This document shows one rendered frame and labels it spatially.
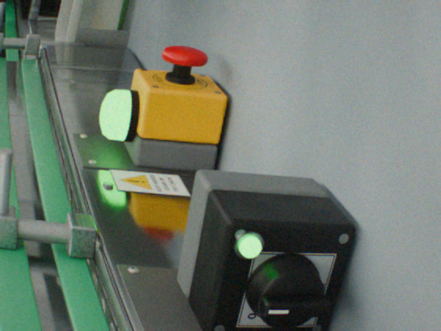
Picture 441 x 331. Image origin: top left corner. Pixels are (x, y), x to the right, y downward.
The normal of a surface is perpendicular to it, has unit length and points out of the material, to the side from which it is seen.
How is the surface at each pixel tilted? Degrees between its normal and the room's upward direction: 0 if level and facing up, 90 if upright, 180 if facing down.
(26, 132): 90
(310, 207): 90
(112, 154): 90
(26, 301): 90
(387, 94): 0
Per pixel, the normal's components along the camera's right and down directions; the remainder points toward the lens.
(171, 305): 0.18, -0.93
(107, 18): 0.26, 0.36
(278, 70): -0.95, -0.08
